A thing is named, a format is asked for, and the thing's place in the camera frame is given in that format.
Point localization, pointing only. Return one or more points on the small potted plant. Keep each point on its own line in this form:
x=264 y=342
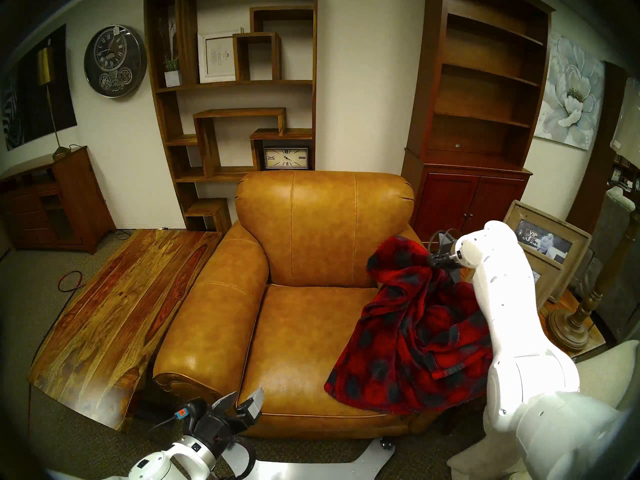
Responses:
x=172 y=76

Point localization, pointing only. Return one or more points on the black zebra wall art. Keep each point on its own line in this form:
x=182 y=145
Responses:
x=25 y=99

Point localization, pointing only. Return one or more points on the brass pole lamp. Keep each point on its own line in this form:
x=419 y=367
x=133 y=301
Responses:
x=45 y=64

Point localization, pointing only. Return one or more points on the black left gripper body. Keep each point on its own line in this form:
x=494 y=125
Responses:
x=212 y=429

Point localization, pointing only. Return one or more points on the red plaid fleece blanket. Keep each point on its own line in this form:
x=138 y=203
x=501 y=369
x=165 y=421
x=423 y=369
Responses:
x=415 y=334

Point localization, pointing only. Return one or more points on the dark wooden sideboard cabinet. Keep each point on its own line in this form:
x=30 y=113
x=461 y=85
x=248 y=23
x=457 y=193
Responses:
x=75 y=199

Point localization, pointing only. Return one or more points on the tan leather armchair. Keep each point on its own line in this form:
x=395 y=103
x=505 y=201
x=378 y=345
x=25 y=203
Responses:
x=300 y=224

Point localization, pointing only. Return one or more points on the white flower canvas painting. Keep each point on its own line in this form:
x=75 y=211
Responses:
x=570 y=94

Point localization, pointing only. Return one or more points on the round gear wall clock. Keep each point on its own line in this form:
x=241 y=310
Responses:
x=115 y=61

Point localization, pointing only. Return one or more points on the white framed certificate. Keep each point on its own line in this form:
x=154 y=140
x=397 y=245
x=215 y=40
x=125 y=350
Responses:
x=217 y=56

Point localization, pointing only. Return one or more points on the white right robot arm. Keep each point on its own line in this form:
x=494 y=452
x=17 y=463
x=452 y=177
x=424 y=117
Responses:
x=510 y=334

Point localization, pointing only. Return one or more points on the rectangular mantel clock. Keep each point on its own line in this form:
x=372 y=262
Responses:
x=286 y=158

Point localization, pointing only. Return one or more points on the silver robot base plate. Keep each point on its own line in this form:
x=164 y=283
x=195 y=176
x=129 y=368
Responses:
x=310 y=469

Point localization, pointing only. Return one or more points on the turned wooden lamp base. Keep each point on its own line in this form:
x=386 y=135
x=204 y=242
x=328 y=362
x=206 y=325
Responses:
x=570 y=329

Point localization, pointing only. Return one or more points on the grey upholstered chair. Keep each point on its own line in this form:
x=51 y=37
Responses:
x=617 y=234

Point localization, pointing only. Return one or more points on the black caster wheel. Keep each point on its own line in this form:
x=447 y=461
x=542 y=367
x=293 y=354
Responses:
x=386 y=442

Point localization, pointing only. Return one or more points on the dark cherry hutch bookcase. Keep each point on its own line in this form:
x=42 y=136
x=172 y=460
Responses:
x=475 y=184

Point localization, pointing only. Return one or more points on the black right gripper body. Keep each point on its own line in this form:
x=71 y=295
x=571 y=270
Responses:
x=442 y=259

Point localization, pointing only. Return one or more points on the small grey wooden picture frame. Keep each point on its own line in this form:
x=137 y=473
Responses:
x=547 y=279

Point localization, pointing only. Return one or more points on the open asymmetrical wooden shelf unit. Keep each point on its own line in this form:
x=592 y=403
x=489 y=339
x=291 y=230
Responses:
x=170 y=114

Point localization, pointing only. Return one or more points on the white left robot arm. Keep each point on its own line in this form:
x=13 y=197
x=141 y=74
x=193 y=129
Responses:
x=155 y=466

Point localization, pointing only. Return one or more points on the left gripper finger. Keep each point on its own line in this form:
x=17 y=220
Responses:
x=251 y=406
x=225 y=405

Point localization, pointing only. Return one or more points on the rustic wooden coffee table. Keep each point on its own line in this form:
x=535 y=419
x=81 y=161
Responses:
x=115 y=314

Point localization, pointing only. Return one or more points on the large grey wooden picture frame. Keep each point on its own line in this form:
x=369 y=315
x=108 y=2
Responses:
x=545 y=241

